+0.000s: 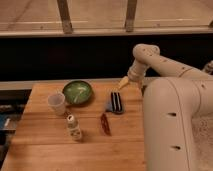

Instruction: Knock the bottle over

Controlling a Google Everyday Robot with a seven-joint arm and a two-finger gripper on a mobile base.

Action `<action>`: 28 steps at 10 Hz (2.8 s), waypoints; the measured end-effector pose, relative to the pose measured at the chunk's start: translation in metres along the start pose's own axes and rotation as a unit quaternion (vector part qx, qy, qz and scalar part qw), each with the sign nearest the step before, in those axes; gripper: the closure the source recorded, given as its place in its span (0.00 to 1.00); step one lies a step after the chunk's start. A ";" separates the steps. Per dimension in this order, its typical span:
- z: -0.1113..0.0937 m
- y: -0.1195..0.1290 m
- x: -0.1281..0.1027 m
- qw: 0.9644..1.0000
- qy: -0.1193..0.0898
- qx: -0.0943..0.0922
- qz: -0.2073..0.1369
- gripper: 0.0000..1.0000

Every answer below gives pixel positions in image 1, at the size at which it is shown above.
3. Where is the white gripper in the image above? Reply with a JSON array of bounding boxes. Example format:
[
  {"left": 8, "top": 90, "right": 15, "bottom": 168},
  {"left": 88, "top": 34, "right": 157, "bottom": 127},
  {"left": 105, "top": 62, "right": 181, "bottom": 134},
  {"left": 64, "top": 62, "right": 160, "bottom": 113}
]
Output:
[{"left": 118, "top": 60, "right": 148, "bottom": 92}]

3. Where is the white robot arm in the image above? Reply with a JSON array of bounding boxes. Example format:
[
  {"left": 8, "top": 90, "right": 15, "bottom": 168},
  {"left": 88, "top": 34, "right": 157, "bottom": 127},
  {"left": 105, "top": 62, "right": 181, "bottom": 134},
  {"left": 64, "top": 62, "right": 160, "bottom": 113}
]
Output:
[{"left": 126, "top": 44, "right": 213, "bottom": 171}]

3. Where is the small white bottle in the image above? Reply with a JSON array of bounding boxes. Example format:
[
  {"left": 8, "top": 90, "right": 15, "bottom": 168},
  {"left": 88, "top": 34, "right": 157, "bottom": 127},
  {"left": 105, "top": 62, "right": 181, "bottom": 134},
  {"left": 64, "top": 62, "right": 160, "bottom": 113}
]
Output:
[{"left": 67, "top": 114, "right": 82, "bottom": 141}]

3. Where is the dark red chili pepper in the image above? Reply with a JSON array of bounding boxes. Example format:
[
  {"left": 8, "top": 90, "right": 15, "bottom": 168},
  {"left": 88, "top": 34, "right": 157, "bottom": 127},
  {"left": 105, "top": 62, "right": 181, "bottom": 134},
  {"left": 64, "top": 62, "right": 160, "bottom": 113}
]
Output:
[{"left": 101, "top": 113, "right": 111, "bottom": 136}]

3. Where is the green bowl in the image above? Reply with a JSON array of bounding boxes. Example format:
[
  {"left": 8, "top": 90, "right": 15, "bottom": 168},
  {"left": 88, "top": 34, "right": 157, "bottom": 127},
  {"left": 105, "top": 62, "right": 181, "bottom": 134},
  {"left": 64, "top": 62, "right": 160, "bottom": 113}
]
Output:
[{"left": 62, "top": 80, "right": 93, "bottom": 105}]

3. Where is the translucent plastic cup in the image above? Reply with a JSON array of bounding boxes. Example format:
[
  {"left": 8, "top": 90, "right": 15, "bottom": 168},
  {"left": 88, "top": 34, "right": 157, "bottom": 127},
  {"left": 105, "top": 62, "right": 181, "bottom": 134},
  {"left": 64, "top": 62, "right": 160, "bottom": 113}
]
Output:
[{"left": 47, "top": 92, "right": 66, "bottom": 116}]

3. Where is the metal railing post right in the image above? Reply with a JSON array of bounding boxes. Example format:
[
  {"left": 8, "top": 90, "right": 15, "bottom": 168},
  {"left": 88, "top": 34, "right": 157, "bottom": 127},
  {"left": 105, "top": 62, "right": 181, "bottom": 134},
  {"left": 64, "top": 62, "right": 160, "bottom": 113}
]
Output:
[{"left": 124, "top": 0, "right": 137, "bottom": 32}]

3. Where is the metal railing post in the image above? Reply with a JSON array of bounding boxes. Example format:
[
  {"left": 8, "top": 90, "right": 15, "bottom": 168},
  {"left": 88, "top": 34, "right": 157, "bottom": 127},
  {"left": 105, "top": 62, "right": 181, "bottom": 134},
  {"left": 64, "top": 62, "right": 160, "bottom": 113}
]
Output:
[
  {"left": 57, "top": 0, "right": 73, "bottom": 34},
  {"left": 124, "top": 0, "right": 137, "bottom": 32}
]

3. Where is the metal railing post left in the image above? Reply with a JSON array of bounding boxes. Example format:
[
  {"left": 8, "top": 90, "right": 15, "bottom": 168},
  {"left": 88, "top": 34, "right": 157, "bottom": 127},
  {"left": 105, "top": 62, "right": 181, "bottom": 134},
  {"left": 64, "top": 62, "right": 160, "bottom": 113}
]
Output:
[{"left": 57, "top": 0, "right": 73, "bottom": 34}]

